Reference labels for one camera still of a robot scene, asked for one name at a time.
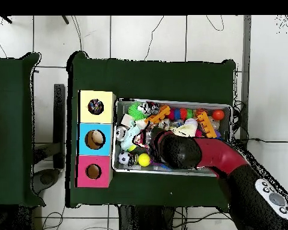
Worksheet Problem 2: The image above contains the shallow mesh bin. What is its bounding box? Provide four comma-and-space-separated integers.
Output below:
111, 97, 233, 177

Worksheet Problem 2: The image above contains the wooden box with three holes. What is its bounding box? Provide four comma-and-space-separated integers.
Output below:
75, 89, 117, 188

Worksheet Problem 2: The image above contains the green fuzzy ball with eyes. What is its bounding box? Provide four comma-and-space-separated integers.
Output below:
128, 102, 147, 120

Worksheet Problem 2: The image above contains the orange toy brick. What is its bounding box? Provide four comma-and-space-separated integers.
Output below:
143, 104, 171, 125
195, 111, 217, 139

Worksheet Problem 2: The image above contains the crushed black red can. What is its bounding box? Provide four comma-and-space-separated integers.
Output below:
137, 101, 160, 116

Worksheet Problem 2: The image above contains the mint green waffle cloth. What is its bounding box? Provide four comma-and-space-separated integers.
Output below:
120, 125, 142, 151

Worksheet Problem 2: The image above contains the crushed silver can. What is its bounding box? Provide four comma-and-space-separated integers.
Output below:
115, 126, 129, 141

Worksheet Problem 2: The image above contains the yellow ball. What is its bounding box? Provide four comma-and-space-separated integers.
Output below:
138, 153, 151, 168

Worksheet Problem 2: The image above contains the cream waffle cloth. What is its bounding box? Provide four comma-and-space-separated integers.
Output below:
170, 123, 199, 138

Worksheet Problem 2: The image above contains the dark green table cloth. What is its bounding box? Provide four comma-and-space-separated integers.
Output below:
0, 52, 46, 208
65, 51, 236, 213

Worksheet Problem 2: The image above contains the black upright panel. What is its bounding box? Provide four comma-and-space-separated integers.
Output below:
53, 83, 66, 170

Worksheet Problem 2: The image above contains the grey round stand base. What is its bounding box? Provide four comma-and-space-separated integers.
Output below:
31, 168, 61, 195

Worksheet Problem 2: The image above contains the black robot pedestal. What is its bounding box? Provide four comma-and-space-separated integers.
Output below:
117, 205, 176, 230

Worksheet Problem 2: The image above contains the black power cable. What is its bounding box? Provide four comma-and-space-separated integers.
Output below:
231, 137, 288, 147

